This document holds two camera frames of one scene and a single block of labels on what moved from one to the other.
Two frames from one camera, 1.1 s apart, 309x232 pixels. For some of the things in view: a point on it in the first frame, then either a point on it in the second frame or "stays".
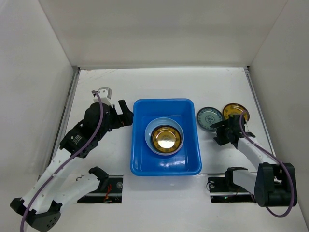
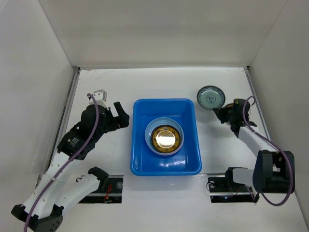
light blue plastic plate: x=157 y=123 stays
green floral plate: x=166 y=138 stays
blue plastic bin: x=187 y=161 stays
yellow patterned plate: x=166 y=138 stays
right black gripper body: x=224 y=130 -> x=228 y=115
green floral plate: x=207 y=116 -> x=210 y=97
